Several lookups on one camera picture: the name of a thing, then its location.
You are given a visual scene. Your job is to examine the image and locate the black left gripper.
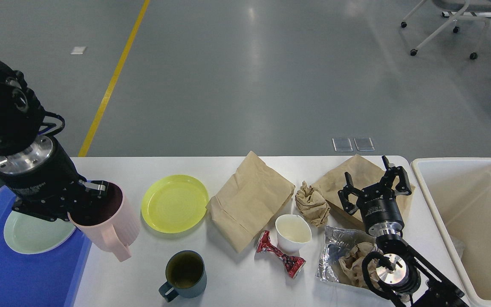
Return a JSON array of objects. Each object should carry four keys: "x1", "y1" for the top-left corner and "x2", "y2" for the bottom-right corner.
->
[{"x1": 0, "y1": 136, "x2": 109, "y2": 222}]

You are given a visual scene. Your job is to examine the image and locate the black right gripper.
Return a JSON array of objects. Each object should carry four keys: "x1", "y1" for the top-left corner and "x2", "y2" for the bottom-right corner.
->
[{"x1": 338, "y1": 156, "x2": 412, "y2": 237}]

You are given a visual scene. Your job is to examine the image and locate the pink mug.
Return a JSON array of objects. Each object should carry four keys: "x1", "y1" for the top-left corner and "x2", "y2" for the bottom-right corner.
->
[{"x1": 68, "y1": 182, "x2": 141, "y2": 262}]

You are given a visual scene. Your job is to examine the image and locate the yellow plastic plate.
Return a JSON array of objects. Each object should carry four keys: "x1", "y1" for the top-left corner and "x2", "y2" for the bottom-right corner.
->
[{"x1": 142, "y1": 174, "x2": 209, "y2": 234}]

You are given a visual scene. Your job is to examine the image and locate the dark teal mug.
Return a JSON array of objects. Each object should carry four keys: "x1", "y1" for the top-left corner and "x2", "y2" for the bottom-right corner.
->
[{"x1": 159, "y1": 250, "x2": 207, "y2": 302}]

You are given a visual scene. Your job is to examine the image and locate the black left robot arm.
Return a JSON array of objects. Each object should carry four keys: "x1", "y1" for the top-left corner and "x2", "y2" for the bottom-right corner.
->
[{"x1": 0, "y1": 61, "x2": 109, "y2": 225}]

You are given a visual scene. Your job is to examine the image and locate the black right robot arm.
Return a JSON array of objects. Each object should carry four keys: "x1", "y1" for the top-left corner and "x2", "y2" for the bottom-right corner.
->
[{"x1": 338, "y1": 156, "x2": 466, "y2": 307}]

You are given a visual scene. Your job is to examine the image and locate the brown paper bag right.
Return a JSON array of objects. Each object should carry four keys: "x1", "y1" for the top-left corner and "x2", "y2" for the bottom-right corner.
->
[{"x1": 312, "y1": 154, "x2": 416, "y2": 231}]

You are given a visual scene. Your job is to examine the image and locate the pale green plate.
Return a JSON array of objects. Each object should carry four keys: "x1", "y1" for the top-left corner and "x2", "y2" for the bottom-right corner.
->
[{"x1": 3, "y1": 211, "x2": 76, "y2": 255}]

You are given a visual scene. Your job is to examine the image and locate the crumpled brown paper ball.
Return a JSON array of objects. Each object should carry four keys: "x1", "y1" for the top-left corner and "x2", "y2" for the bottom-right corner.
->
[{"x1": 295, "y1": 181, "x2": 330, "y2": 227}]

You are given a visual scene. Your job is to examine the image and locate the crumpled brown paper on foil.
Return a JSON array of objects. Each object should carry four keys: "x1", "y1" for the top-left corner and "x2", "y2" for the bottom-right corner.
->
[{"x1": 338, "y1": 242, "x2": 378, "y2": 289}]

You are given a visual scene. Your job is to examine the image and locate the white paper cup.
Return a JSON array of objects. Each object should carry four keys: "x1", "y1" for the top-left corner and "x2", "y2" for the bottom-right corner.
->
[{"x1": 275, "y1": 214, "x2": 312, "y2": 253}]

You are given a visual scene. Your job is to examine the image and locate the white plastic bin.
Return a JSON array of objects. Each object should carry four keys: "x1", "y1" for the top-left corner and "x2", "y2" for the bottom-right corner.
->
[{"x1": 411, "y1": 157, "x2": 491, "y2": 307}]

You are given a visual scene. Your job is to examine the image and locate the blue plastic tray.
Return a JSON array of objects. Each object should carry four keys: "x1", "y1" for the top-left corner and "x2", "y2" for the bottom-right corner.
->
[{"x1": 0, "y1": 186, "x2": 91, "y2": 307}]

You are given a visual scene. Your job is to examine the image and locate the crushed red can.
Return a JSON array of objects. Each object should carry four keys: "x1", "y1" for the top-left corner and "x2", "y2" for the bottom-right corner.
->
[{"x1": 256, "y1": 230, "x2": 306, "y2": 279}]

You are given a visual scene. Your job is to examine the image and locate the large brown paper bag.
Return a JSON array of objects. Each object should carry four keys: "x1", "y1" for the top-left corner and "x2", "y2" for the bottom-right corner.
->
[{"x1": 208, "y1": 151, "x2": 295, "y2": 253}]

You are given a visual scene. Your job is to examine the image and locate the white office chair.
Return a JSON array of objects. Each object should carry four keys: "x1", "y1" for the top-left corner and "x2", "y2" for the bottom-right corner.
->
[{"x1": 410, "y1": 0, "x2": 491, "y2": 60}]

